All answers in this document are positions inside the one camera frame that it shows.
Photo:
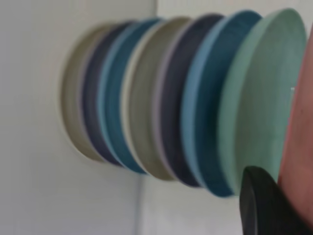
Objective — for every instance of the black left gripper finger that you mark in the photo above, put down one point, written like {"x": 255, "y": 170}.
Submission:
{"x": 264, "y": 208}

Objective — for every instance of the pink round plate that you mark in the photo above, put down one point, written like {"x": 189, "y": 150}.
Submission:
{"x": 300, "y": 147}

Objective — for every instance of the blue round plate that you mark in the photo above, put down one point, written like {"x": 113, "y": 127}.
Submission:
{"x": 203, "y": 134}
{"x": 110, "y": 122}

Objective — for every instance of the green round plate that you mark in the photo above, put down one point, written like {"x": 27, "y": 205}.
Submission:
{"x": 256, "y": 110}

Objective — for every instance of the dark purple round plate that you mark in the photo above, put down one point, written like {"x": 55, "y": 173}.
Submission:
{"x": 90, "y": 117}
{"x": 173, "y": 134}

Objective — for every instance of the beige round plate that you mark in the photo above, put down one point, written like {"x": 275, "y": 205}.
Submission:
{"x": 71, "y": 110}
{"x": 141, "y": 122}

